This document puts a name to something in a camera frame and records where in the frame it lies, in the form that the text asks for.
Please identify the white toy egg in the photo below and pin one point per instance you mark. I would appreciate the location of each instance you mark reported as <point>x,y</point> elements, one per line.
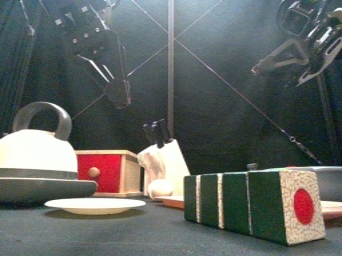
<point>161,189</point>

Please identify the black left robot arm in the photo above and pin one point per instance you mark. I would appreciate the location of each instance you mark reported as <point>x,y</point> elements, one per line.
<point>105,3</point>

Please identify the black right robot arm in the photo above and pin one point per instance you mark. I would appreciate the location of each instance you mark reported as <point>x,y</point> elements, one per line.
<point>332,5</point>

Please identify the wooden box red drawer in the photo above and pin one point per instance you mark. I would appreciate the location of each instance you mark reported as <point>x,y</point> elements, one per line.
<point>105,171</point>

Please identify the black cloth backdrop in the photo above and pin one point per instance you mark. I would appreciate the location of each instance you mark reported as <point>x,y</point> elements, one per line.
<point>222,133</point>

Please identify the white knife block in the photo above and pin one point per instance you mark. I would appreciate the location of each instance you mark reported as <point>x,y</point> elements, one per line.
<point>172,166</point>

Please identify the grey round pan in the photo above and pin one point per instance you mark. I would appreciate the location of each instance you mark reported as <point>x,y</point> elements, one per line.
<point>41,190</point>

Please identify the white round plate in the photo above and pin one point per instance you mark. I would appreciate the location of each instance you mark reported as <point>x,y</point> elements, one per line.
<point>94,205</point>

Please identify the pale pink board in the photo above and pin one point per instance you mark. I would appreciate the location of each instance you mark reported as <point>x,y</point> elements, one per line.
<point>173,201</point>

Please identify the green sushi roll block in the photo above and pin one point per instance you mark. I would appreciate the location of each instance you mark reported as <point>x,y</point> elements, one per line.
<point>236,203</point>
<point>192,198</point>
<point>209,200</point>
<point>285,206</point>

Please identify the grey metal tray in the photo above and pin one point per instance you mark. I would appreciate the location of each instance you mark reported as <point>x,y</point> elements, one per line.
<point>328,181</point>

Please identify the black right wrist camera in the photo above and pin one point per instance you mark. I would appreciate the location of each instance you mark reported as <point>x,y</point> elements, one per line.
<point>294,20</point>

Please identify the grey metal frame pole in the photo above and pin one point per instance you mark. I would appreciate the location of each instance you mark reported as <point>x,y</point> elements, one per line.
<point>172,66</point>

